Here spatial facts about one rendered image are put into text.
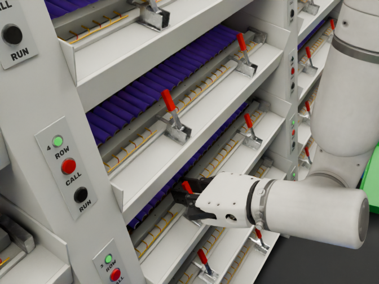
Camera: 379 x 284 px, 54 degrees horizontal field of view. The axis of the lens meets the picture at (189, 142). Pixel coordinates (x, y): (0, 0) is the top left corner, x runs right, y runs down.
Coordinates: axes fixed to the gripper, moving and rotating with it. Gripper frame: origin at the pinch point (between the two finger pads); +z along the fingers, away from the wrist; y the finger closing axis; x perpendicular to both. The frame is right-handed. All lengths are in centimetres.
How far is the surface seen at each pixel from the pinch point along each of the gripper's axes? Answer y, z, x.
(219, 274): 0.9, 0.8, -24.8
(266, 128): 34.8, 0.1, -6.8
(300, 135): 62, 4, -26
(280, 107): 42.3, -1.1, -4.5
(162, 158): -6.0, -3.6, 12.0
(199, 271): -0.3, 5.4, -24.3
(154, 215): -6.2, 4.1, -1.7
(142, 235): -11.0, 3.4, -2.1
